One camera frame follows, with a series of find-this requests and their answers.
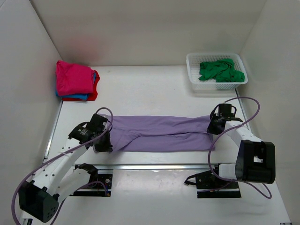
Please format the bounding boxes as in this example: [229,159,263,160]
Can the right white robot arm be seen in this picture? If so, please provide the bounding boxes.
[206,103,276,191]

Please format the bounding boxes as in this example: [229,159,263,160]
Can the purple t shirt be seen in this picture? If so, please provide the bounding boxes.
[110,116,213,153]

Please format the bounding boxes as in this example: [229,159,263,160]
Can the folded pink t shirt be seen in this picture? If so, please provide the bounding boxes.
[56,60,94,96]

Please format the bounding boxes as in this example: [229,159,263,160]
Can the folded blue t shirt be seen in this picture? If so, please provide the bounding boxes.
[55,71,97,100]

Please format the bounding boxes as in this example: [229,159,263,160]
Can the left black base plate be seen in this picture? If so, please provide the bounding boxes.
[72,173,113,197]

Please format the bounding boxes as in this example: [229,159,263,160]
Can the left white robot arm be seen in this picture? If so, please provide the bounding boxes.
[16,113,113,223]

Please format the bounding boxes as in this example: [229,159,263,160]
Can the white plastic basket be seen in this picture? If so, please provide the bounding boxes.
[186,52,248,91]

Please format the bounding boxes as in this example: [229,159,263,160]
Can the aluminium rail front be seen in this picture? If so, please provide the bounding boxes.
[90,164,209,170]

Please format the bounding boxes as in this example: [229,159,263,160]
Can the green t shirt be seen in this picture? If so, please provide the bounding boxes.
[199,59,245,83]

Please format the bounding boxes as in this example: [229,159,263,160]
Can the folded red t shirt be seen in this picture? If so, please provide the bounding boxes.
[61,69,101,102]

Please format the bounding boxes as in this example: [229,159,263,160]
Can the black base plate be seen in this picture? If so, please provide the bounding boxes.
[184,171,241,199]
[72,173,113,197]

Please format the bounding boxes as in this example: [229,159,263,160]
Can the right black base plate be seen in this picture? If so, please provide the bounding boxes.
[184,171,241,199]

